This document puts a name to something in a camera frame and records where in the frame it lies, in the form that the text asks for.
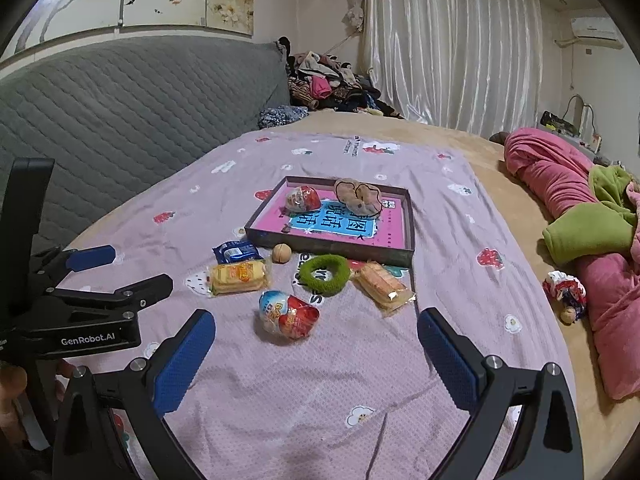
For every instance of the green scrunchie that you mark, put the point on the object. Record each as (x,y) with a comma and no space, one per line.
(341,267)

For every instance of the hanging plush ornament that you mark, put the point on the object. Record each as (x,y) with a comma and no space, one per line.
(355,16)

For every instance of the brown plush item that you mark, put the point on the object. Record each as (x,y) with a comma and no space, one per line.
(498,138)

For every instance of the grey quilted sofa cover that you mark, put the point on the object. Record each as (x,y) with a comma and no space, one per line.
(125,110)

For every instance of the walnut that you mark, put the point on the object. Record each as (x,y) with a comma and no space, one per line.
(281,253)

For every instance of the green blanket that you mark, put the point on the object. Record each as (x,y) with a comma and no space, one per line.
(590,230)

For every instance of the white curtain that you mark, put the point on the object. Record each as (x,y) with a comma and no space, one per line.
(450,50)

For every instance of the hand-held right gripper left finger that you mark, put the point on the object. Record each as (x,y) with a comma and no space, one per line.
(182,360)

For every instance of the light pink cloth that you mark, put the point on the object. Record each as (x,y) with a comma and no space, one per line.
(634,225)

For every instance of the pink quilt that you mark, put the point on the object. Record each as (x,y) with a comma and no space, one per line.
(550,170)

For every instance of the blue red egg toy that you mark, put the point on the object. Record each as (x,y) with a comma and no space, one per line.
(287,315)

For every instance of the blue snack packet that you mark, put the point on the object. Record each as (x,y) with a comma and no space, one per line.
(235,251)

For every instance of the pink shallow box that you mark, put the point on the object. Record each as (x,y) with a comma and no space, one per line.
(395,230)

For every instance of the tan bed sheet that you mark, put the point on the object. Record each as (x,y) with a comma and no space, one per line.
(525,240)

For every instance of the pink printed blanket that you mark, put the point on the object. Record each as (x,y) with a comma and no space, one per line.
(350,375)

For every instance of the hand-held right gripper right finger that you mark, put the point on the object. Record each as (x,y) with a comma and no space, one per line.
(450,360)

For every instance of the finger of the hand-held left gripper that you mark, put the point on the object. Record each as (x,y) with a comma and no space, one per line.
(150,287)
(92,257)

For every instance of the yellow cake packet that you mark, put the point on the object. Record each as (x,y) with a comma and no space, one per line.
(237,275)

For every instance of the small cloth doll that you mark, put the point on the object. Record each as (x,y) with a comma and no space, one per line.
(565,292)

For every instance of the blue patterned cloth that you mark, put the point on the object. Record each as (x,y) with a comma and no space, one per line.
(280,116)

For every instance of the person's left hand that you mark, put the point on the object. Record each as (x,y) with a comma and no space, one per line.
(10,390)

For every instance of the pile of clothes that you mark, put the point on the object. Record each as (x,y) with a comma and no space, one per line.
(325,85)

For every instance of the white air conditioner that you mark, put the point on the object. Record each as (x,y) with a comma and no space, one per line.
(595,30)

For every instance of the black green packet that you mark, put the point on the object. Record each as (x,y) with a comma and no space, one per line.
(555,121)

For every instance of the brown scrunchie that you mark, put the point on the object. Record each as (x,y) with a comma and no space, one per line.
(360,200)

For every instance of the red white egg toy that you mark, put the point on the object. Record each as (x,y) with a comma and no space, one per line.
(302,197)

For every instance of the orange cake packet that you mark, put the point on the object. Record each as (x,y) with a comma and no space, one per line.
(382,285)

